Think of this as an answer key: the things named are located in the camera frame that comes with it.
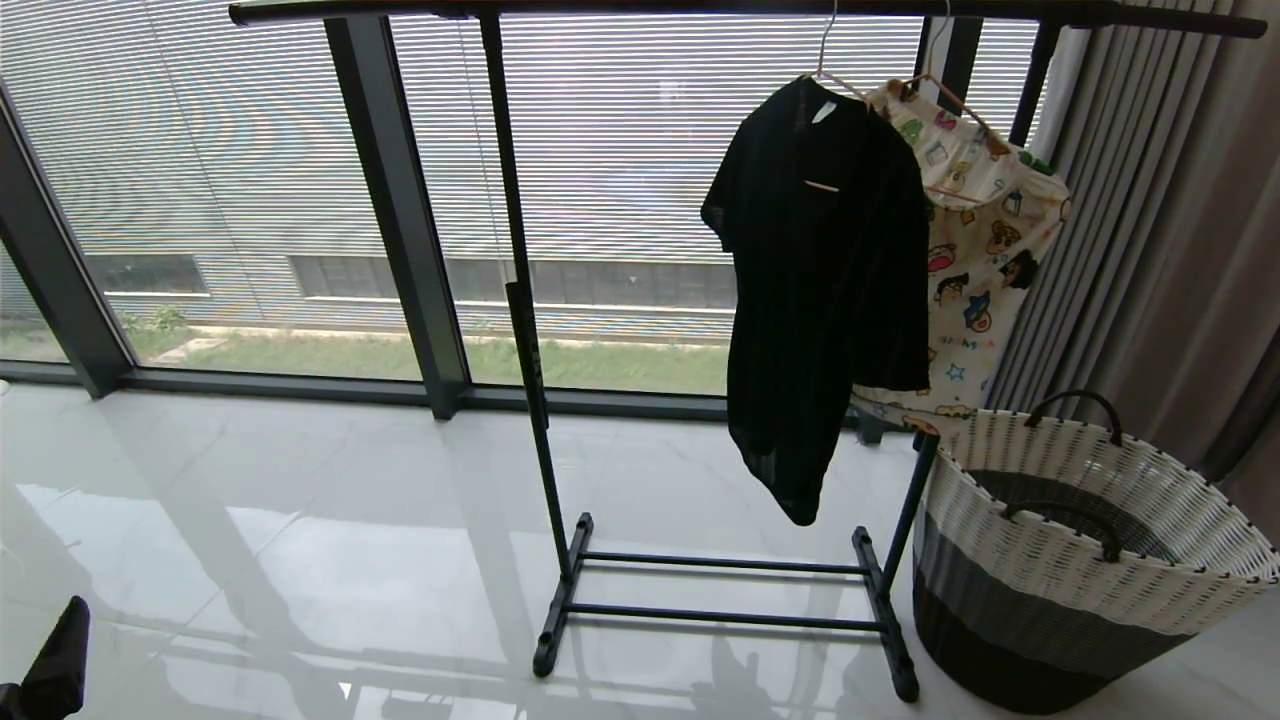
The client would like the black garment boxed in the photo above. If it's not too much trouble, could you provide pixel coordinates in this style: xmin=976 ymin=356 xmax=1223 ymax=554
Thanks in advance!
xmin=700 ymin=75 xmax=933 ymax=528

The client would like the window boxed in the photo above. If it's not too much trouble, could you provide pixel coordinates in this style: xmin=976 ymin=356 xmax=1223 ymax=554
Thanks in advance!
xmin=0 ymin=0 xmax=1046 ymax=423

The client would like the beige curtain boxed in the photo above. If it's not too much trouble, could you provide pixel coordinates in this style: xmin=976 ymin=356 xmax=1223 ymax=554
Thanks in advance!
xmin=985 ymin=0 xmax=1280 ymax=551

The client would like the black clothes rack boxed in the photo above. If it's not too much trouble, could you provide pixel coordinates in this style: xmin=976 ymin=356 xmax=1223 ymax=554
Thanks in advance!
xmin=228 ymin=0 xmax=1269 ymax=704

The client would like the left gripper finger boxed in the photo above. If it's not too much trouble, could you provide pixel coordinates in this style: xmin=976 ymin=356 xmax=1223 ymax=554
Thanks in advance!
xmin=0 ymin=595 xmax=91 ymax=720

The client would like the cream printed garment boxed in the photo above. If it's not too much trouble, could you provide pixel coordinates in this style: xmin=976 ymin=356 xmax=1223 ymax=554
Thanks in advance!
xmin=850 ymin=80 xmax=1073 ymax=441

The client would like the pink clothes hanger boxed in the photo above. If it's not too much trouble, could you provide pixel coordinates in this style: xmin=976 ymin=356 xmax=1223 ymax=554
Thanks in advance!
xmin=800 ymin=0 xmax=871 ymax=196
xmin=900 ymin=0 xmax=991 ymax=207

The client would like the white laundry basket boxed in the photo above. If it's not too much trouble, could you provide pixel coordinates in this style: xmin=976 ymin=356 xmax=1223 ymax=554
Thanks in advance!
xmin=912 ymin=390 xmax=1280 ymax=716

